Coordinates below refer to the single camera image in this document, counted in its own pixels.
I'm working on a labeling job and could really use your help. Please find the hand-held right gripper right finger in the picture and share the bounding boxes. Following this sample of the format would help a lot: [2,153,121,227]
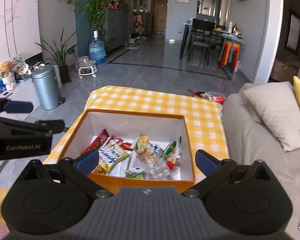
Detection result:
[182,149,278,198]

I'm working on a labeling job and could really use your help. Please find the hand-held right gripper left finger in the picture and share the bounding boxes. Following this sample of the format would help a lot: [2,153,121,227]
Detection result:
[16,149,114,198]

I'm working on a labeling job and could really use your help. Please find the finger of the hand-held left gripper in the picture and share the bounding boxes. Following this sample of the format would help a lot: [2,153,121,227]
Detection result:
[0,98,34,117]
[0,116,65,138]

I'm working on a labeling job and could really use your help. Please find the yellow white snack packet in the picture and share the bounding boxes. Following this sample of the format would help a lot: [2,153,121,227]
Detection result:
[91,140,130,175]

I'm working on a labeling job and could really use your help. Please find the red silver snack packet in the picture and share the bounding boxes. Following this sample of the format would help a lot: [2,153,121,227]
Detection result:
[81,129,109,155]

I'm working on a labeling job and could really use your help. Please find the clear packet red label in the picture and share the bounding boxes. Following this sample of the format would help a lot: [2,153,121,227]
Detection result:
[162,140,183,173]

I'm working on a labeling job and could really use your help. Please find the small dark green snack packet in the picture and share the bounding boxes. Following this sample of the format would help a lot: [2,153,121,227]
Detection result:
[125,169,147,179]

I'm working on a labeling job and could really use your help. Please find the clear packet of round biscuits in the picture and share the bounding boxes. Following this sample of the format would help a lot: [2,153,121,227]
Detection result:
[144,165,174,180]

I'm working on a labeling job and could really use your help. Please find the clear bread bag blue label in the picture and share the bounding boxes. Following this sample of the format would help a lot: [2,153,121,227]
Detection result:
[135,141,165,168]

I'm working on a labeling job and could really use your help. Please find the clear packet yellow chips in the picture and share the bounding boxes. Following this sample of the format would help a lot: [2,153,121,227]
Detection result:
[132,132,150,155]

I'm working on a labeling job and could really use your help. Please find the orange cardboard box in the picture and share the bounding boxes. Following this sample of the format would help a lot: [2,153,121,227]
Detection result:
[44,109,198,194]

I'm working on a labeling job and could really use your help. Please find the white low console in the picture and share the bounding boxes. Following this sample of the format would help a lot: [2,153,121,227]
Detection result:
[0,79,44,120]

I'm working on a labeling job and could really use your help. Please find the grey metal trash can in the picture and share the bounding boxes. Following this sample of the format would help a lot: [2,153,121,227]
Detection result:
[32,65,65,110]

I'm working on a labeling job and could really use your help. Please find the brown plush bear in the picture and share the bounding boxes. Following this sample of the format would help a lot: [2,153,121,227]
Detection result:
[0,61,14,78]

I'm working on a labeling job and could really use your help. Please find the round printed fan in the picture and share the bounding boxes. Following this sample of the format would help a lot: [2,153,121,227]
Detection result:
[9,55,28,72]

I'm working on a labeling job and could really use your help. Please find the tall white box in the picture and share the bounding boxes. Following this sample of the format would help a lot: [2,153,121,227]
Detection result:
[51,64,63,89]

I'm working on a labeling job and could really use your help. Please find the grey sofa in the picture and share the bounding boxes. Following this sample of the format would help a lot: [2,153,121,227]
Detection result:
[221,82,300,240]

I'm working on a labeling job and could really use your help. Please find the long-leaf potted plant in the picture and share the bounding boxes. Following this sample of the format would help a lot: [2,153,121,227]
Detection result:
[35,27,79,85]

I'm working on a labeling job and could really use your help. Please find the bin with red packets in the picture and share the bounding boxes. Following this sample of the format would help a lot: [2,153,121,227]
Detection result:
[187,88,227,105]

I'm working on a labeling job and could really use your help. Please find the pink white rolling stool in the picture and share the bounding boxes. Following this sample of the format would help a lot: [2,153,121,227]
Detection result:
[75,56,98,79]

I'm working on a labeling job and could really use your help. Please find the yellow checked tablecloth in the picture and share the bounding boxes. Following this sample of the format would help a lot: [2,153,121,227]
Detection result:
[44,85,229,180]

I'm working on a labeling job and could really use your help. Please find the grey pillow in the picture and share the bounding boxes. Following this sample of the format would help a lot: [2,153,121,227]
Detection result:
[243,81,300,152]

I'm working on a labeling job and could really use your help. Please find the blue water bottle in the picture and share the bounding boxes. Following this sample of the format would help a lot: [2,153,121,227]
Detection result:
[89,30,107,65]

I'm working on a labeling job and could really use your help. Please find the stack of coloured plastic stools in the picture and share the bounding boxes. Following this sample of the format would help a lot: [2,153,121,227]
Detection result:
[219,40,241,73]

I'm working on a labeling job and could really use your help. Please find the dark grey cabinet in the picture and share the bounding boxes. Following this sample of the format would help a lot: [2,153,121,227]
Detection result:
[104,9,130,53]

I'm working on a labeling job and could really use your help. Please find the pothos plant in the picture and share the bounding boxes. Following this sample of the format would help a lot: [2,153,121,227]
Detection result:
[82,0,110,38]

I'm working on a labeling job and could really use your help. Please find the glass dining table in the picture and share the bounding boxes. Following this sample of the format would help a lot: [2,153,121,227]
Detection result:
[180,21,247,67]

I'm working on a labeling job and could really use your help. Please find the black dining chair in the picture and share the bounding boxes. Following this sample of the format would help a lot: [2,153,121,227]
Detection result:
[190,18,217,64]

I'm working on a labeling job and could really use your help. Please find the brown wooden door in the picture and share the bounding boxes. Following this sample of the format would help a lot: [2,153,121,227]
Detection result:
[151,0,168,33]

